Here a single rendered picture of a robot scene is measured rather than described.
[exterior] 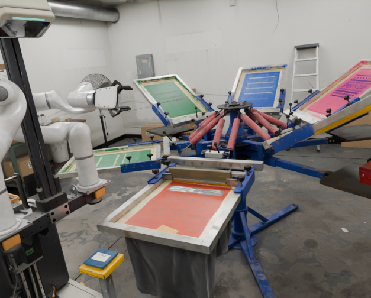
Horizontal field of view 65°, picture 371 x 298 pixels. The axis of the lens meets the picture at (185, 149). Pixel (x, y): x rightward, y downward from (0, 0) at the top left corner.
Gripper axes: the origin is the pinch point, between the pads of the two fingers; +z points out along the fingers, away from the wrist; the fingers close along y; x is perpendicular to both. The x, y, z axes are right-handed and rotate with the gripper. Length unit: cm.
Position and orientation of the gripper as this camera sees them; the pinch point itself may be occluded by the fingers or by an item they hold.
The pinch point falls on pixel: (128, 98)
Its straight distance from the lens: 131.2
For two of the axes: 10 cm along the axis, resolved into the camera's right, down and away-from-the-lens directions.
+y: -0.5, 9.9, -1.5
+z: 9.7, 0.1, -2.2
